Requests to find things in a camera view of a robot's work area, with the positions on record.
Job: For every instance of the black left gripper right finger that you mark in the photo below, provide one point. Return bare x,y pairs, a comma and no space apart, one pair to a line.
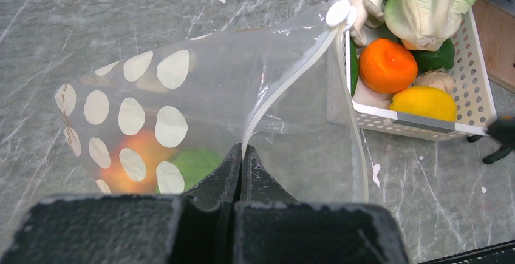
257,184

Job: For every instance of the dark green cucumber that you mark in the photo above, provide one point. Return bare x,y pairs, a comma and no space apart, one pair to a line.
354,67

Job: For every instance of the polka dot zip top bag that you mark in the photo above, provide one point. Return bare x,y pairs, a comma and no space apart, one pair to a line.
272,88

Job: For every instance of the white garlic cluster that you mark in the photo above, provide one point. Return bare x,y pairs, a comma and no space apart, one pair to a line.
370,13

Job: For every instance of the yellow lemon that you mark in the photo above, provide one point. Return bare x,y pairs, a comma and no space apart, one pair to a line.
425,101

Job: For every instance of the green white cabbage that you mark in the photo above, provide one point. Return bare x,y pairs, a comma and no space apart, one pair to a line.
425,24

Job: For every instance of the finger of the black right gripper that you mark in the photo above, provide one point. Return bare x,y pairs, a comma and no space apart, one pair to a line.
502,130

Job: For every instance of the white perforated plastic basket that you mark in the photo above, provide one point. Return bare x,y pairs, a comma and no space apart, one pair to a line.
471,93

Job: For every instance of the small garlic bulb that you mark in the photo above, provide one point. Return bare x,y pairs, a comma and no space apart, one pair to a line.
437,79

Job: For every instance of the light green round fruit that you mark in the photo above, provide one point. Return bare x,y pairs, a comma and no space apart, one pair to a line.
185,169

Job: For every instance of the peach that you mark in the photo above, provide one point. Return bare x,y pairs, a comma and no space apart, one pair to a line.
134,164

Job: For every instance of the dark green avocado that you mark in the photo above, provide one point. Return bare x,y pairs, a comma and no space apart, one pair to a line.
442,59

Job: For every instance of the orange tangerine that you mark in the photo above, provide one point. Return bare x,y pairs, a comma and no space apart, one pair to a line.
386,66

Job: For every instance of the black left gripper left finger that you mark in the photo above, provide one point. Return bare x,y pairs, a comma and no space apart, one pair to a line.
223,184

